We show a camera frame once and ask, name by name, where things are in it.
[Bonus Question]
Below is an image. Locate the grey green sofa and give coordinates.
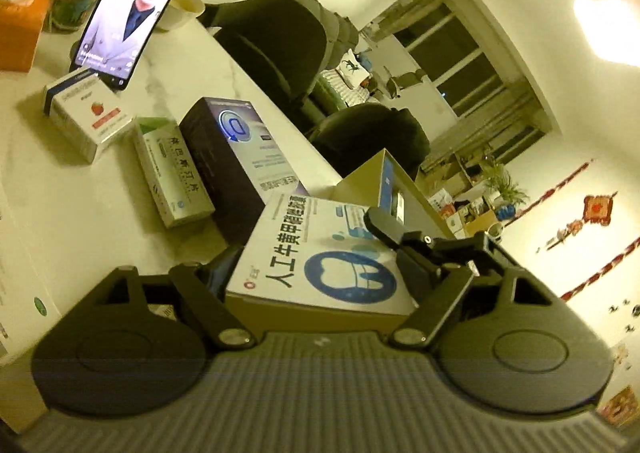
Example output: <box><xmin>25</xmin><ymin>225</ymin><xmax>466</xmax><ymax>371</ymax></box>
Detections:
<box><xmin>310</xmin><ymin>0</ymin><xmax>371</xmax><ymax>109</ymax></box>

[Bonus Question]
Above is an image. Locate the deer print cushion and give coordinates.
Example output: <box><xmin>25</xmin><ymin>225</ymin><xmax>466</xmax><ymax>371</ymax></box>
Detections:
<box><xmin>334</xmin><ymin>50</ymin><xmax>363</xmax><ymax>90</ymax></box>

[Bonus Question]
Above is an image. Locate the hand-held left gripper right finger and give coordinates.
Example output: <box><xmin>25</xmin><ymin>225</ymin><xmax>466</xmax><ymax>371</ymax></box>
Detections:
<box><xmin>389</xmin><ymin>245</ymin><xmax>558</xmax><ymax>350</ymax></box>

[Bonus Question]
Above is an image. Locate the window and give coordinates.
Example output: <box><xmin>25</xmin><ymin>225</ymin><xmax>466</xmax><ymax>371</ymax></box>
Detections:
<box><xmin>395</xmin><ymin>0</ymin><xmax>526</xmax><ymax>114</ymax></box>

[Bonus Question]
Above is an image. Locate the large blue box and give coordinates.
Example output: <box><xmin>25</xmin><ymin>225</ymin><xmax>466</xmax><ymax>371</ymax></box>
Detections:
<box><xmin>376</xmin><ymin>156</ymin><xmax>407</xmax><ymax>226</ymax></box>

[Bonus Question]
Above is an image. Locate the white fridge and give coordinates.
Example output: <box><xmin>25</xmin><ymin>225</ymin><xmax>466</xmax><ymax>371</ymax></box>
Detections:
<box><xmin>592</xmin><ymin>333</ymin><xmax>640</xmax><ymax>434</ymax></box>

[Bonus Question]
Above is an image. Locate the dark purple box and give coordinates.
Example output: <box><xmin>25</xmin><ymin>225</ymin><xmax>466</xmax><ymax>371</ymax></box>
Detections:
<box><xmin>178</xmin><ymin>97</ymin><xmax>312</xmax><ymax>245</ymax></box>

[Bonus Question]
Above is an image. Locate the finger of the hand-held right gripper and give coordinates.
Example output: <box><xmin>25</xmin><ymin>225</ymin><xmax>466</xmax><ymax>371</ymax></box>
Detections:
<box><xmin>362</xmin><ymin>207</ymin><xmax>438</xmax><ymax>256</ymax></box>

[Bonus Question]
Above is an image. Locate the orange tissue box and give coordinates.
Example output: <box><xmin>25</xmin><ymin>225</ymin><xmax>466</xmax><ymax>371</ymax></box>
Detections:
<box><xmin>0</xmin><ymin>0</ymin><xmax>57</xmax><ymax>73</ymax></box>

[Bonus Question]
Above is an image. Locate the beige cardboard box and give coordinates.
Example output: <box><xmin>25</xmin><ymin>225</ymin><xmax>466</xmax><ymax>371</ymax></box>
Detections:
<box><xmin>330</xmin><ymin>147</ymin><xmax>458</xmax><ymax>240</ymax></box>

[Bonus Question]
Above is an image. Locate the grey office chair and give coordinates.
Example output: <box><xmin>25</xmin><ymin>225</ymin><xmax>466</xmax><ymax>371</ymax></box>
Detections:
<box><xmin>385</xmin><ymin>68</ymin><xmax>426</xmax><ymax>99</ymax></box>

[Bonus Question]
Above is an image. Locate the red couplet strip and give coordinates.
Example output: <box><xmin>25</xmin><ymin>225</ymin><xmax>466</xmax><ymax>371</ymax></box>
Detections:
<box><xmin>559</xmin><ymin>235</ymin><xmax>640</xmax><ymax>300</ymax></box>
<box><xmin>504</xmin><ymin>159</ymin><xmax>595</xmax><ymax>229</ymax></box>

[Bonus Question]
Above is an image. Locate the cluttered wooden shelf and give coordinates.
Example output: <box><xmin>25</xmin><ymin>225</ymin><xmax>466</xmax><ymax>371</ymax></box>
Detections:
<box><xmin>420</xmin><ymin>153</ymin><xmax>506</xmax><ymax>240</ymax></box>

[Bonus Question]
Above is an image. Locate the white green medicine box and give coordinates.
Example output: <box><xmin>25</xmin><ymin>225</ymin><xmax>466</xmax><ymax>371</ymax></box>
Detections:
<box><xmin>131</xmin><ymin>116</ymin><xmax>217</xmax><ymax>230</ymax></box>

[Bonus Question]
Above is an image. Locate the beige curtain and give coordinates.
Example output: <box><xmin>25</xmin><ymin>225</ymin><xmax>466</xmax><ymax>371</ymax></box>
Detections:
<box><xmin>425</xmin><ymin>83</ymin><xmax>546</xmax><ymax>169</ymax></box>

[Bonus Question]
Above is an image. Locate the cream bowl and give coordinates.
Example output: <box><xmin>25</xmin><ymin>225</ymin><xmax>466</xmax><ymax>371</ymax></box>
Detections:
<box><xmin>156</xmin><ymin>0</ymin><xmax>206</xmax><ymax>32</ymax></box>

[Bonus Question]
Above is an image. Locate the white box green dot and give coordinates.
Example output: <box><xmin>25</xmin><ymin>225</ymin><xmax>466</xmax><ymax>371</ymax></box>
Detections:
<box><xmin>0</xmin><ymin>183</ymin><xmax>65</xmax><ymax>364</ymax></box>

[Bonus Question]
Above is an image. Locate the red knot wall ornament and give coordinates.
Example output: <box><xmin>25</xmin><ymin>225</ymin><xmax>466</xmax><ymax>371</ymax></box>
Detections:
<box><xmin>542</xmin><ymin>190</ymin><xmax>617</xmax><ymax>250</ymax></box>

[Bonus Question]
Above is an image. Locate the dark green armchair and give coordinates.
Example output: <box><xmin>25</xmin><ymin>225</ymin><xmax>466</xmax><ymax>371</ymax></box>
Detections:
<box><xmin>202</xmin><ymin>0</ymin><xmax>333</xmax><ymax>126</ymax></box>

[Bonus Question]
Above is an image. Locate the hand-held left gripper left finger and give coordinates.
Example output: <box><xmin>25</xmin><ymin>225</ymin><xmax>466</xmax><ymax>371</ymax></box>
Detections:
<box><xmin>97</xmin><ymin>243</ymin><xmax>256</xmax><ymax>350</ymax></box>

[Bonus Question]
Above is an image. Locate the square ceiling light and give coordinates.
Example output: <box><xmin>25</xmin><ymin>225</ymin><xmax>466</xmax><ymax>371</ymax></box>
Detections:
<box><xmin>572</xmin><ymin>0</ymin><xmax>640</xmax><ymax>61</ymax></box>

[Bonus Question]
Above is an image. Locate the black chair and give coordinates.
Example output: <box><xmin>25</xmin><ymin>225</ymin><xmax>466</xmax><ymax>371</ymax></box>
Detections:
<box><xmin>306</xmin><ymin>102</ymin><xmax>432</xmax><ymax>184</ymax></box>

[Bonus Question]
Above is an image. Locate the potted green plant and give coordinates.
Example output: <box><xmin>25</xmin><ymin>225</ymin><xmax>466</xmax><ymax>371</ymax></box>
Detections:
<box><xmin>477</xmin><ymin>156</ymin><xmax>531</xmax><ymax>214</ymax></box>

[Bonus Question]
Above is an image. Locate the white box blue tooth print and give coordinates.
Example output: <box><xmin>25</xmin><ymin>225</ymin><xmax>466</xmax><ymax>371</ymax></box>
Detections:
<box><xmin>224</xmin><ymin>196</ymin><xmax>420</xmax><ymax>334</ymax></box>

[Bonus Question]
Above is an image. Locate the smartphone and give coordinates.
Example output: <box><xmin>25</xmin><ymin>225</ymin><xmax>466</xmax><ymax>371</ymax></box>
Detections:
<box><xmin>69</xmin><ymin>0</ymin><xmax>194</xmax><ymax>85</ymax></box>

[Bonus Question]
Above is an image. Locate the small white strawberry print box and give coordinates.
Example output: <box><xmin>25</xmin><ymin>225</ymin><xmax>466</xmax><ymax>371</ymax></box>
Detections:
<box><xmin>41</xmin><ymin>67</ymin><xmax>137</xmax><ymax>165</ymax></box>

